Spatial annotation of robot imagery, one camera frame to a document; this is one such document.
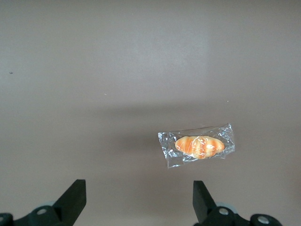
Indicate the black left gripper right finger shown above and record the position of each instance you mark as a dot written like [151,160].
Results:
[202,202]

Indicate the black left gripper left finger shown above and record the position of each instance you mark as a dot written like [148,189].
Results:
[70,200]

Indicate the bread roll in clear wrapper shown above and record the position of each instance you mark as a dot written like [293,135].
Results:
[200,146]

